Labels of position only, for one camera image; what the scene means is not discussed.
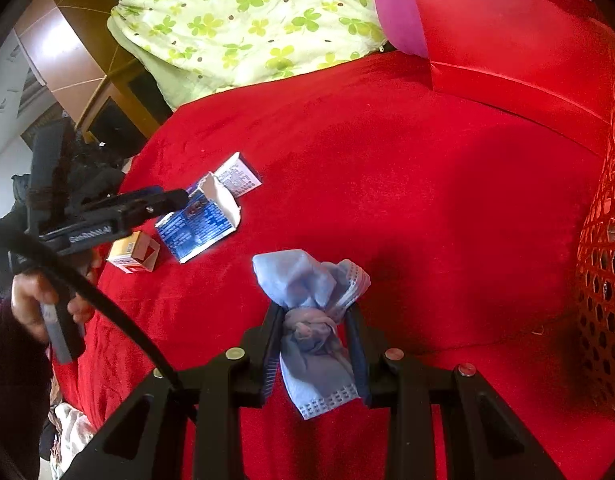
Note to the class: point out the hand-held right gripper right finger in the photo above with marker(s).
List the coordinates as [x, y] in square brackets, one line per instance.
[360, 360]

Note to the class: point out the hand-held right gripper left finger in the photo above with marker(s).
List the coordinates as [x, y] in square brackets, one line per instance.
[269, 355]

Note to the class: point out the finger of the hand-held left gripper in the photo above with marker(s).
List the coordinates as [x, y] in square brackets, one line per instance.
[162, 202]

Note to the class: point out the blue torn cardboard box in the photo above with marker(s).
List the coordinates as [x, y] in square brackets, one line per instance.
[192, 232]

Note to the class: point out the orange and white small box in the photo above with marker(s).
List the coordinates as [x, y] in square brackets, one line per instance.
[132, 255]

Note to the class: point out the white printed small box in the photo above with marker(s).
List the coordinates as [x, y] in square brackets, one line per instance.
[240, 175]

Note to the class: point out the blue face mask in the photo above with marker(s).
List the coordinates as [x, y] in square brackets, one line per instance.
[307, 280]

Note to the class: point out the red plastic mesh basket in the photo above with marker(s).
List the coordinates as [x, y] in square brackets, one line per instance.
[600, 260]

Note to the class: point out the person's left forearm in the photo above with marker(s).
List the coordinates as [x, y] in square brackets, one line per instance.
[12, 400]

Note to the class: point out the person's left hand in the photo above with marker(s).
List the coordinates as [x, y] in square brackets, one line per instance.
[30, 295]

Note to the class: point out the wooden cabinet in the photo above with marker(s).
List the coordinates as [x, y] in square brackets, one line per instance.
[132, 90]

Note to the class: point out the red blanket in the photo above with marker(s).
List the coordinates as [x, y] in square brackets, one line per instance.
[387, 185]

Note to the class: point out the brown wooden column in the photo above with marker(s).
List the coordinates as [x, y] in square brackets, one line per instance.
[62, 45]

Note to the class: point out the green clover print quilt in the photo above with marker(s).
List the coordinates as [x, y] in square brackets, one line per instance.
[237, 20]

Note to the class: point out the white patterned cloth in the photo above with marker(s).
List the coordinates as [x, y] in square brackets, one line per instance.
[72, 430]

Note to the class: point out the pink paper bag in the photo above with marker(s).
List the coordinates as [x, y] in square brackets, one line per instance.
[397, 10]

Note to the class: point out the red paper gift bag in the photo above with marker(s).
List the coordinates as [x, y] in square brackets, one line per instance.
[487, 35]

